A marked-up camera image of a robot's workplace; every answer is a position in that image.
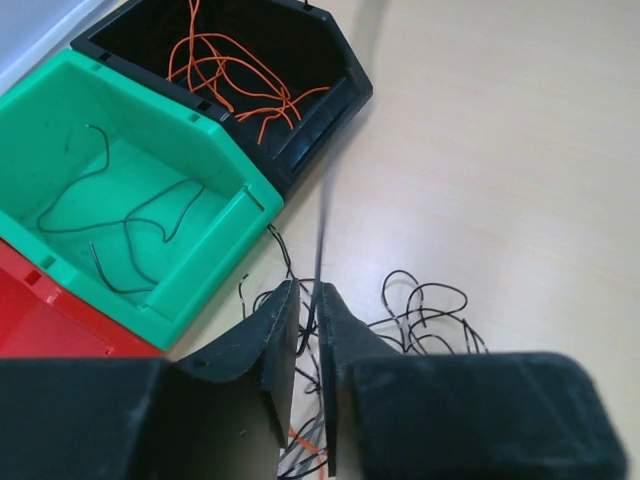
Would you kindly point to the red plastic bin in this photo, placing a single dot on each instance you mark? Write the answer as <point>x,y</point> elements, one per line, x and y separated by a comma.
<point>40,319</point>

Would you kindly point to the green plastic bin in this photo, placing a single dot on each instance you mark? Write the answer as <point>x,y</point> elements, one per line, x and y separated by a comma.
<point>134,203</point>

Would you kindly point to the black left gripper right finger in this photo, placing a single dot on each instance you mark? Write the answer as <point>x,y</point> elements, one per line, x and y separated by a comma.
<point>522,415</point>

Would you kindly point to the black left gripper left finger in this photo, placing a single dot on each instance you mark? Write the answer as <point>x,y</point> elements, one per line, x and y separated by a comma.
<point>221,412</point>

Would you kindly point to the black plastic bin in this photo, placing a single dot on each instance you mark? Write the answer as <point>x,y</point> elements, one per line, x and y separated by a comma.
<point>278,76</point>

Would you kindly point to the black cable taut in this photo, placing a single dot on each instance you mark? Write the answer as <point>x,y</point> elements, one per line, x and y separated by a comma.
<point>366,28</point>

